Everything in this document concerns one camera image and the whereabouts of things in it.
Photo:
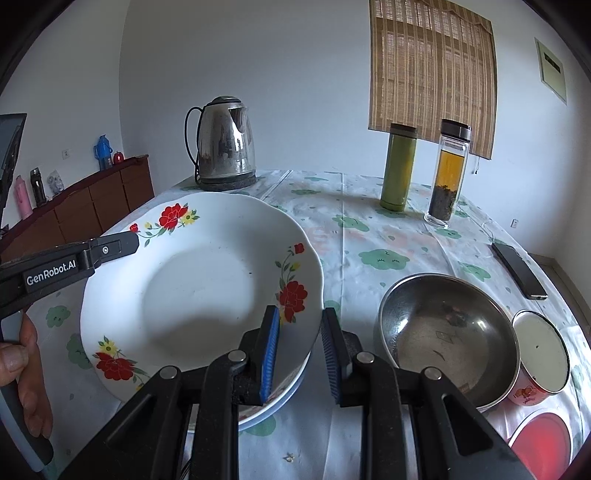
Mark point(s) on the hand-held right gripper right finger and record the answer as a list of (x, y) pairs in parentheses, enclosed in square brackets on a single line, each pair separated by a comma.
[(330, 355)]

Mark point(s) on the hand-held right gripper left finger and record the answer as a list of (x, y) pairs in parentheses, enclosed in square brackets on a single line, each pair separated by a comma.
[(270, 350)]

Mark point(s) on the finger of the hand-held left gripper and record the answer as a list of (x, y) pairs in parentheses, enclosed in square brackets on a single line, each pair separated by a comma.
[(113, 247)]

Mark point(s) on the blue patterned white plate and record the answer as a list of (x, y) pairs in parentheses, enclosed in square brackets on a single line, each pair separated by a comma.
[(268, 413)]

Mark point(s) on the white plate with red flowers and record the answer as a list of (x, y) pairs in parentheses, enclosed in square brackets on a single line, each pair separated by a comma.
[(184, 300)]

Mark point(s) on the stainless steel bowl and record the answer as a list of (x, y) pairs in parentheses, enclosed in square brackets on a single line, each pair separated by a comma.
[(443, 332)]

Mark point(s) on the white enamel bowl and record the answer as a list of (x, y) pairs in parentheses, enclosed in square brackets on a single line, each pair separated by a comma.
[(540, 350)]

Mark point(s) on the red plastic bowl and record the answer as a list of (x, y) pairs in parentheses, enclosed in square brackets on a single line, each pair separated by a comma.
[(545, 434)]

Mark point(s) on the person's left hand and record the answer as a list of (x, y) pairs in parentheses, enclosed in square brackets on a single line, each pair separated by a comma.
[(32, 392)]

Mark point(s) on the brown wooden sideboard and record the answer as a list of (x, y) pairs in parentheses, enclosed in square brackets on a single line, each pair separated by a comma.
[(92, 203)]

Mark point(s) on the pink bottle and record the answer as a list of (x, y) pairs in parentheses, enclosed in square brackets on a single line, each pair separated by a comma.
[(23, 198)]

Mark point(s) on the clear glass jar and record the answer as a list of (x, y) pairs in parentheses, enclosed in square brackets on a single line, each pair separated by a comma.
[(56, 182)]

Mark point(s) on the small red ornament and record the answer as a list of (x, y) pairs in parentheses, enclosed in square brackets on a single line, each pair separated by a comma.
[(118, 158)]

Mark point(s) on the black bottle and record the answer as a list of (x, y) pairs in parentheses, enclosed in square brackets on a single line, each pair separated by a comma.
[(39, 189)]

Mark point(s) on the blue water bottle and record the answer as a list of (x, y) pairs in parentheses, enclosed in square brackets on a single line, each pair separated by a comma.
[(103, 154)]

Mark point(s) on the dark flat panel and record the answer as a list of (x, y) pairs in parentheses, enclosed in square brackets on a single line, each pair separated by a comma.
[(11, 152)]

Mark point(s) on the stainless steel electric kettle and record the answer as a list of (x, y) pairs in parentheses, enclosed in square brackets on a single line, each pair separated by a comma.
[(226, 143)]

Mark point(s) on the green thermos bottle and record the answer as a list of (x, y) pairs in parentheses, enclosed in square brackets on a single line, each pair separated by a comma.
[(399, 170)]

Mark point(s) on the black smartphone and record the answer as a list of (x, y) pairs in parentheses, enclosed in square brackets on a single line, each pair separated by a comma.
[(519, 270)]

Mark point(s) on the glass tea bottle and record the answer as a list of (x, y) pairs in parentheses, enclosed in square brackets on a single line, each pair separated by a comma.
[(448, 175)]

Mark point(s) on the bamboo window blind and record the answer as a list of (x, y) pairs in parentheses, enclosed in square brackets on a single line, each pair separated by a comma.
[(429, 69)]

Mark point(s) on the pale green wall panel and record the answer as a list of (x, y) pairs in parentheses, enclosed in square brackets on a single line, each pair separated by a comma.
[(551, 74)]

